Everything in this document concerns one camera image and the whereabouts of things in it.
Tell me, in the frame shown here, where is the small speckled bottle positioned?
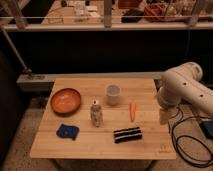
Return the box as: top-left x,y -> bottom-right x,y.
90,99 -> 103,127

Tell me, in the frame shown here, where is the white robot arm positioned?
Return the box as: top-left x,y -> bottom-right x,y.
157,62 -> 213,125

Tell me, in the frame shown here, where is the orange carrot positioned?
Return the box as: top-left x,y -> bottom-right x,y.
130,101 -> 136,122

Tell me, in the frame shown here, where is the black white striped cloth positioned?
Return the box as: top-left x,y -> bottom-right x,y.
113,127 -> 142,144

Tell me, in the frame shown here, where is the translucent plastic cup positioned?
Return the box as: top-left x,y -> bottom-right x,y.
106,84 -> 121,106

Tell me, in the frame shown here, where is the wooden table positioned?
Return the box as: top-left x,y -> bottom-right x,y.
30,78 -> 176,160

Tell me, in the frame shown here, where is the blue cloth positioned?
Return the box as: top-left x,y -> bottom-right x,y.
56,124 -> 80,140

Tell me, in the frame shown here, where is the orange bowl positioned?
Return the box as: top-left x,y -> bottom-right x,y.
50,88 -> 81,114

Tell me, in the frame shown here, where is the grey base ledge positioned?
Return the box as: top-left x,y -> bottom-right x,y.
16,72 -> 162,92

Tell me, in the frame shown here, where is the metal diagonal pole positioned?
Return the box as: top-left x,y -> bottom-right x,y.
0,26 -> 32,77

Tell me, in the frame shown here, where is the black cable on floor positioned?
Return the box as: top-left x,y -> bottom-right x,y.
168,105 -> 213,169

